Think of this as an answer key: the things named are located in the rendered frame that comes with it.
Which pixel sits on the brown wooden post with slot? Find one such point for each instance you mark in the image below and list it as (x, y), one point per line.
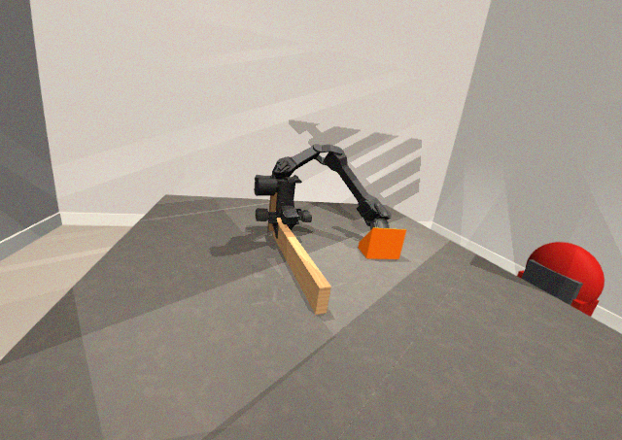
(272, 208)

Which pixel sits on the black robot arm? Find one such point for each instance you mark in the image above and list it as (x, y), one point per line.
(371, 209)

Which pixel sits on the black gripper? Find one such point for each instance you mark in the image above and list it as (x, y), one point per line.
(264, 215)

